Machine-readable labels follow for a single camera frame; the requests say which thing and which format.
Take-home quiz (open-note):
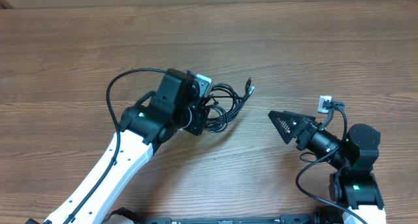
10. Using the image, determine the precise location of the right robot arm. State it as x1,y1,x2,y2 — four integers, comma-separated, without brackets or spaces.
268,107,387,223

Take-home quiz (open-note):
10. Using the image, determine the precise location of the black right camera cable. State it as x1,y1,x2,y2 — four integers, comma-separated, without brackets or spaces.
295,100,370,224

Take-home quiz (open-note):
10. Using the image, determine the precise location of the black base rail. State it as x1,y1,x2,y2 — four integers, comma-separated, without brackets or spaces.
102,207,344,224

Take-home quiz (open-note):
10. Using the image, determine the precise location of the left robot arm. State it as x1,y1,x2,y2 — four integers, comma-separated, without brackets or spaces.
44,69,213,224

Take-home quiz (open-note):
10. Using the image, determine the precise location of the black usb cable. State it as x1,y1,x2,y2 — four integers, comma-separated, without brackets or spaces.
202,76,255,134

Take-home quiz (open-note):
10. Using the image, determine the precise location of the black left camera cable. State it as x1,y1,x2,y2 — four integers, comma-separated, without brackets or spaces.
61,68,168,224

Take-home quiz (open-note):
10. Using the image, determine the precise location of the black camera cable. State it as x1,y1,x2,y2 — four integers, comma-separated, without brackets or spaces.
61,68,168,224
295,100,370,224

